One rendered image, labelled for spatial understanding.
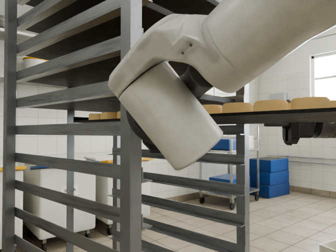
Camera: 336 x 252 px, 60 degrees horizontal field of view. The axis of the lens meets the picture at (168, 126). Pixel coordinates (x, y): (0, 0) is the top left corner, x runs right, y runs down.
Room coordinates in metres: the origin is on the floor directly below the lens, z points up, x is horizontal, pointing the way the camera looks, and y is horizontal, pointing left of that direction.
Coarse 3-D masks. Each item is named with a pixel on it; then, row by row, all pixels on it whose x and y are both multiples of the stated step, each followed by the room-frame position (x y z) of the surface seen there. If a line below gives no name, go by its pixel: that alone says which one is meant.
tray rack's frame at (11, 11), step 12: (12, 0) 0.96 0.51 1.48; (12, 12) 0.96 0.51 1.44; (12, 24) 0.96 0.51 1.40; (12, 36) 0.96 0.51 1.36; (12, 48) 0.96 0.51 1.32; (12, 60) 0.96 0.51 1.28; (12, 72) 0.96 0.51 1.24; (12, 84) 0.96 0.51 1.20; (12, 96) 0.96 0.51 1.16; (12, 108) 0.96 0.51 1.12; (12, 120) 0.96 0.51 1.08; (72, 120) 1.14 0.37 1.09; (12, 132) 0.96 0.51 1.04; (12, 144) 0.96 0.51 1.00; (72, 144) 1.14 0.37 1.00; (12, 156) 0.96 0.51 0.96; (72, 156) 1.14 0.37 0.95; (12, 168) 0.96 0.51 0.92; (12, 180) 0.96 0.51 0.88; (72, 180) 1.14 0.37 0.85; (12, 192) 0.96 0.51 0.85; (72, 192) 1.14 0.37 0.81; (12, 204) 0.96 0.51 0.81; (12, 216) 0.96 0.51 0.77; (72, 216) 1.15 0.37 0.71; (12, 228) 0.96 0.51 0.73; (72, 228) 1.15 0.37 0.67; (12, 240) 0.96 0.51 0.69
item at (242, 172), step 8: (240, 88) 0.88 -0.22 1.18; (248, 88) 0.90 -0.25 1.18; (248, 96) 0.89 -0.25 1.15; (248, 128) 0.89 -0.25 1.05; (240, 136) 0.88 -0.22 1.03; (248, 136) 0.89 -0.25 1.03; (240, 144) 0.88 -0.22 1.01; (248, 144) 0.89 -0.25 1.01; (240, 152) 0.88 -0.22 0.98; (248, 152) 0.89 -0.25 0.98; (248, 160) 0.89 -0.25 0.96; (240, 168) 0.88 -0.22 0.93; (248, 168) 0.89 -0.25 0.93; (240, 176) 0.88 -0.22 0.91; (248, 176) 0.89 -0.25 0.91; (248, 184) 0.89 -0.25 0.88; (248, 192) 0.89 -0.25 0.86; (240, 200) 0.88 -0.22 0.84; (248, 200) 0.89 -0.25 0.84; (240, 208) 0.88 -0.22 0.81; (248, 208) 0.89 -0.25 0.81; (248, 216) 0.89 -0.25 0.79; (248, 224) 0.89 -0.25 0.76; (240, 232) 0.88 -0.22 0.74; (248, 232) 0.89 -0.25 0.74; (240, 240) 0.88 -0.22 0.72; (248, 240) 0.89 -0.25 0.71; (248, 248) 0.89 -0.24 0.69
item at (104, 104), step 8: (112, 96) 0.70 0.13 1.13; (208, 96) 0.78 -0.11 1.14; (216, 96) 0.81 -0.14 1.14; (56, 104) 0.90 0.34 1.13; (64, 104) 0.90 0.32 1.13; (72, 104) 0.90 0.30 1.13; (80, 104) 0.90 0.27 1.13; (88, 104) 0.90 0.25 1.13; (96, 104) 0.90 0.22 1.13; (104, 104) 0.90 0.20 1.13; (112, 104) 0.90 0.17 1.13; (216, 104) 0.90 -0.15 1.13
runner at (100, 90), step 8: (72, 88) 0.73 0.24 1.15; (80, 88) 0.71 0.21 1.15; (88, 88) 0.68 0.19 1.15; (96, 88) 0.66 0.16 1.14; (104, 88) 0.64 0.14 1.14; (32, 96) 0.88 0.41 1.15; (40, 96) 0.85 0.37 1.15; (48, 96) 0.82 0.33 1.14; (56, 96) 0.78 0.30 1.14; (64, 96) 0.76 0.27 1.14; (72, 96) 0.73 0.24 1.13; (80, 96) 0.71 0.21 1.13; (88, 96) 0.68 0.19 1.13; (96, 96) 0.67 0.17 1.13; (104, 96) 0.67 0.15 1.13; (16, 104) 0.97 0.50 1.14; (24, 104) 0.92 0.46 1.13; (32, 104) 0.88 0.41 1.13; (40, 104) 0.87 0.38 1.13; (48, 104) 0.87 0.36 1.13
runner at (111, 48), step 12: (84, 48) 0.69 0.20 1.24; (96, 48) 0.66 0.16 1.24; (108, 48) 0.63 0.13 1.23; (48, 60) 0.82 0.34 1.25; (60, 60) 0.77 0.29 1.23; (72, 60) 0.73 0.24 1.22; (84, 60) 0.70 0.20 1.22; (96, 60) 0.70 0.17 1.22; (24, 72) 0.92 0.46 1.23; (36, 72) 0.87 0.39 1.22; (48, 72) 0.84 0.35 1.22
